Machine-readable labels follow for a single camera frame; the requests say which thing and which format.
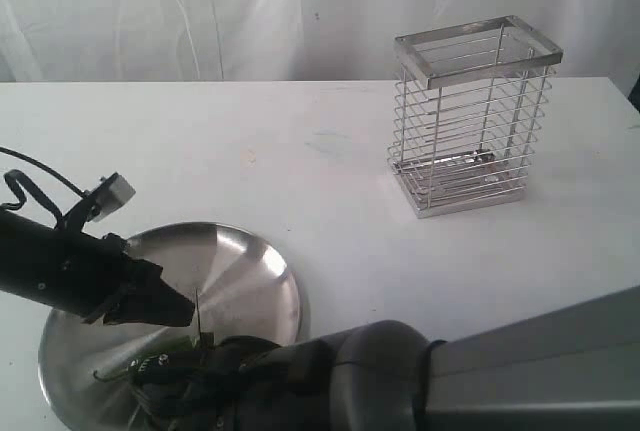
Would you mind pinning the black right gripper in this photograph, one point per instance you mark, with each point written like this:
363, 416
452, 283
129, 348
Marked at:
242, 383

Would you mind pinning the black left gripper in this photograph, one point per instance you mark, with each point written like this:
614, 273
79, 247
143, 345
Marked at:
99, 282

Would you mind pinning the black handled kitchen knife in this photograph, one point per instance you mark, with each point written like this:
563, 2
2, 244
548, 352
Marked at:
198, 319

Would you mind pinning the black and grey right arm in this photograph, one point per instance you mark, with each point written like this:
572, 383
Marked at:
572, 369

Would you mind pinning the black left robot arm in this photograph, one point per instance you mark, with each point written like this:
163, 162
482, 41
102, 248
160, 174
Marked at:
31, 255

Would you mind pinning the round stainless steel plate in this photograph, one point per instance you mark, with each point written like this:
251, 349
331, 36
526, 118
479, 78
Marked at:
242, 283

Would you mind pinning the white backdrop curtain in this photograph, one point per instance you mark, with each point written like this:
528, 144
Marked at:
239, 40

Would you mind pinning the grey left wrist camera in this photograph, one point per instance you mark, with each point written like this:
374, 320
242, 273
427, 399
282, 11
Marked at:
109, 196

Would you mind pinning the metal wire utensil holder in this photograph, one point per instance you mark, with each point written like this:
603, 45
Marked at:
469, 102

